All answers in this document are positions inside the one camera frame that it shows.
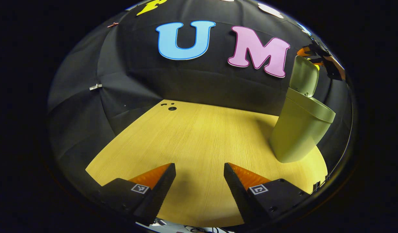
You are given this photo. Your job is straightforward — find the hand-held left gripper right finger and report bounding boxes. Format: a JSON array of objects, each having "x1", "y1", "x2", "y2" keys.
[{"x1": 223, "y1": 162, "x2": 311, "y2": 227}]

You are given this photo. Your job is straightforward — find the wooden desktop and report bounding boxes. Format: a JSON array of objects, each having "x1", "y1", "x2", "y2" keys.
[{"x1": 85, "y1": 99, "x2": 328, "y2": 228}]

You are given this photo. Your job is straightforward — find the black backdrop cloth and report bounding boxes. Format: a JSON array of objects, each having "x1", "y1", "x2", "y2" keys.
[{"x1": 47, "y1": 0, "x2": 353, "y2": 182}]

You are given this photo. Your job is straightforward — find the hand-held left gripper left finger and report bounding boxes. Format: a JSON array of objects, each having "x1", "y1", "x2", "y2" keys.
[{"x1": 100, "y1": 163, "x2": 177, "y2": 226}]

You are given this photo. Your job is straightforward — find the green desktop garbage bin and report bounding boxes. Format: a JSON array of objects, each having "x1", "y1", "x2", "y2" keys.
[{"x1": 269, "y1": 55, "x2": 336, "y2": 163}]

